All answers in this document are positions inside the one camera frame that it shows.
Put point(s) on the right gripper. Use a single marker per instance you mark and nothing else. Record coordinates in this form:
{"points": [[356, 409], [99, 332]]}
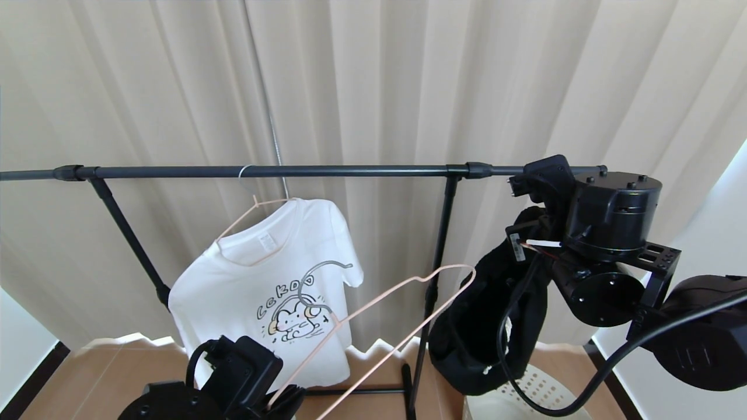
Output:
{"points": [[534, 230]]}

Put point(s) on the black garment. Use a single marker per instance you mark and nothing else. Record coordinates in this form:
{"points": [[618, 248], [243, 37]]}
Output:
{"points": [[467, 338]]}

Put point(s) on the pink clothes hanger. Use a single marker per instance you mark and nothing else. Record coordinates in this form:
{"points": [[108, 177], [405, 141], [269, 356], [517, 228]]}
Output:
{"points": [[408, 283], [255, 203]]}

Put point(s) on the white garment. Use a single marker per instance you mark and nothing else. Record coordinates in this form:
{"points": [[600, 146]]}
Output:
{"points": [[233, 291]]}

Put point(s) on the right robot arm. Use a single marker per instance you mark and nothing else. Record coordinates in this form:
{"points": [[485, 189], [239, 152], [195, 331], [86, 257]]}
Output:
{"points": [[613, 210]]}

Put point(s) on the white laundry basket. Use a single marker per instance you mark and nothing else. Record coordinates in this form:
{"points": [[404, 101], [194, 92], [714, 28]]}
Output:
{"points": [[543, 391]]}

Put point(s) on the black clothes rack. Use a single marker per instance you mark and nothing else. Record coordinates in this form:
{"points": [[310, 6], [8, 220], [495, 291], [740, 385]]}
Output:
{"points": [[262, 171]]}

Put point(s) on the beige curtain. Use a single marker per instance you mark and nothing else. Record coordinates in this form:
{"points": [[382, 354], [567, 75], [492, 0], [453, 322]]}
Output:
{"points": [[408, 70]]}

